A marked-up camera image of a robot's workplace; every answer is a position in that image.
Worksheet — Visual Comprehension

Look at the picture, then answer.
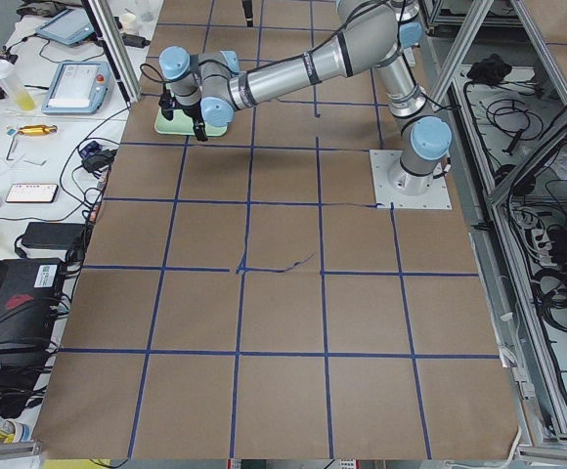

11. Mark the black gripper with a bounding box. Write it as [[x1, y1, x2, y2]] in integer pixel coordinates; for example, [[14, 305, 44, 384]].
[[159, 91, 208, 142]]

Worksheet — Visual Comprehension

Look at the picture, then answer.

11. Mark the light green tray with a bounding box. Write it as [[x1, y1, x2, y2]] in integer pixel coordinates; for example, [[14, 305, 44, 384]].
[[153, 109, 228, 137]]

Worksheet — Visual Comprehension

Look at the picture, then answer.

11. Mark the blue teach pendant front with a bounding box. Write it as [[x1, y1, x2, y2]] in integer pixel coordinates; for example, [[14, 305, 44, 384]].
[[41, 62, 111, 114]]

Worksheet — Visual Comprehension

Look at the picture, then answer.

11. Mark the blue teach pendant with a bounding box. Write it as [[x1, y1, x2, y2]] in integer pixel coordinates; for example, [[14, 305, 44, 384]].
[[36, 9, 94, 46], [41, 62, 111, 114]]

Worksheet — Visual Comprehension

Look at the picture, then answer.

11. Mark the white paper cup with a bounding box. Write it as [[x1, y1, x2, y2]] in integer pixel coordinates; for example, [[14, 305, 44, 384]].
[[118, 12, 140, 34]]

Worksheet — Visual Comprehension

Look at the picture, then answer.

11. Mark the blue teach pendant rear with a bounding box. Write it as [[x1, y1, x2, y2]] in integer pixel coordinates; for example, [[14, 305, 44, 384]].
[[36, 9, 94, 46]]

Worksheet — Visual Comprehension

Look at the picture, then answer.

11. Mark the gold metal cylinder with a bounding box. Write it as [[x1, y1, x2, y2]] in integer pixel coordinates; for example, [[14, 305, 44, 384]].
[[17, 124, 58, 137]]

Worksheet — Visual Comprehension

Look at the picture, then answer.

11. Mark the black smartphone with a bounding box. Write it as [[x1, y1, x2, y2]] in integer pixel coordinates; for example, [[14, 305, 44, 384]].
[[6, 183, 59, 203]]

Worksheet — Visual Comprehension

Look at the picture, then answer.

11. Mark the black power adapter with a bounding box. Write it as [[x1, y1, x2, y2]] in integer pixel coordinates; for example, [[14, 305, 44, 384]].
[[21, 222, 84, 250]]

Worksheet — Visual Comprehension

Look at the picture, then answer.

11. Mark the clear bottle yellow liquid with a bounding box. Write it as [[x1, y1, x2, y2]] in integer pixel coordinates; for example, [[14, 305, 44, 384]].
[[0, 59, 36, 111]]

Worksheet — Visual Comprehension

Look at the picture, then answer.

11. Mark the aluminium frame post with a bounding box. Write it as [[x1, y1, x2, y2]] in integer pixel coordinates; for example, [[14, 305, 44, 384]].
[[82, 0, 141, 106]]

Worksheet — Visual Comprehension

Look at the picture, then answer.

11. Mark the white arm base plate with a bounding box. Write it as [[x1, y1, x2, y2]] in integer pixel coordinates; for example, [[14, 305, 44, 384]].
[[370, 149, 452, 210]]

